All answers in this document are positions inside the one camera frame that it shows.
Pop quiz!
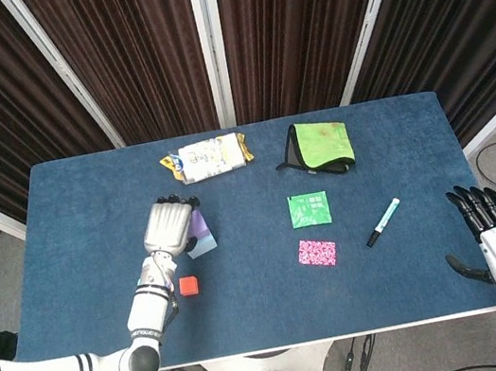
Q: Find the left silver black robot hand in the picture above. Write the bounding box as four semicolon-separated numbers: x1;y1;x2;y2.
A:
135;187;210;262

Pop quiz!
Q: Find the purple cube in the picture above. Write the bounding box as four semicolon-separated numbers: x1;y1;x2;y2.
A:
184;205;214;244

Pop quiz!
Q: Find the small orange cube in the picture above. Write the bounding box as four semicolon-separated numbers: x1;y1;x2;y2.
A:
178;274;201;298

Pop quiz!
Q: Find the white yellow snack package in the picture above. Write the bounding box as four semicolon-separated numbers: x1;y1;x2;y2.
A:
156;130;258;190

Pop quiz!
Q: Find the white green marker pen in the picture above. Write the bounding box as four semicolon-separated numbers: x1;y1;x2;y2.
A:
359;196;408;249

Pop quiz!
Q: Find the blue table cover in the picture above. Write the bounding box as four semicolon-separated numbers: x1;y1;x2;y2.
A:
0;82;496;371

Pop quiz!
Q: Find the green foil sachet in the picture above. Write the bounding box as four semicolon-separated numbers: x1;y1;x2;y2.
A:
286;189;333;232

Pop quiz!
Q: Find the pink white patterned sachet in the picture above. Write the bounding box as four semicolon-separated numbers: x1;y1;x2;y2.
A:
293;234;341;273

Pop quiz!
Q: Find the green cloth black trim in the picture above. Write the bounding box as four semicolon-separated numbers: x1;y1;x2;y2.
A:
269;115;359;186

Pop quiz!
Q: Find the white table frame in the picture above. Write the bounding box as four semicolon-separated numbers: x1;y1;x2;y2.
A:
156;304;496;371

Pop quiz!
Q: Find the black cable inline switch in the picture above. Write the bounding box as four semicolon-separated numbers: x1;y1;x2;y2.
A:
335;333;382;371

